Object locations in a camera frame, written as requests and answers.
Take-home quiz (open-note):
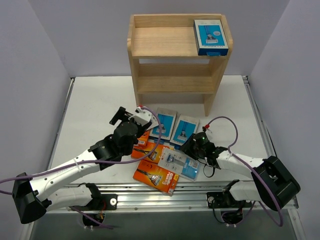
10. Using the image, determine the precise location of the blue Harry's razor box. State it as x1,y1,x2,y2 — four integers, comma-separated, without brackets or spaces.
169,114,200,146
156,107,177,141
193,19,229,57

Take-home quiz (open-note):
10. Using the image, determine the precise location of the clear blister razor pack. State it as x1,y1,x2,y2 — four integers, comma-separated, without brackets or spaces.
158,148,200,182
147,115,159,130

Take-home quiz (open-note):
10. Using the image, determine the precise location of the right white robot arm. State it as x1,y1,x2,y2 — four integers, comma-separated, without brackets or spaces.
180,132,301,211

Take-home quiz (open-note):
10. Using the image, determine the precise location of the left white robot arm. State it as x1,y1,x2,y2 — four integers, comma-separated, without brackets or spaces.
11,106,160,224

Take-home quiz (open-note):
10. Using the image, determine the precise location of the wooden shelf unit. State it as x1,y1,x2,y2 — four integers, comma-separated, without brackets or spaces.
127,13,234,116

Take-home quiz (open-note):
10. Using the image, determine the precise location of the orange Gillette Styler box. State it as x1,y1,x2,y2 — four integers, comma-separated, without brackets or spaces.
136,130,150,147

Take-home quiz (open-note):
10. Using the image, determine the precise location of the orange Gillette Fusion box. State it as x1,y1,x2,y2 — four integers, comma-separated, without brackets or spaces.
133,160,179,196
131,141,173,164

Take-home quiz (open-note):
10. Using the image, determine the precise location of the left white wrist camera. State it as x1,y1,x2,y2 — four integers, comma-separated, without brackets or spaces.
128,106,159,126

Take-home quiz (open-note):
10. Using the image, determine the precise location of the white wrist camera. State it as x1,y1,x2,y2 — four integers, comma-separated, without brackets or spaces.
202,124,213,137
128,106,159,126

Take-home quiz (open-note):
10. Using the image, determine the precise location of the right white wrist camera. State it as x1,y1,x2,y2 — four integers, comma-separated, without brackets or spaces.
202,124,213,137

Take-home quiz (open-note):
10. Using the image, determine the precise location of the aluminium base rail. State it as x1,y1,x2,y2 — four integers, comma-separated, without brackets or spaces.
50,75,266,210

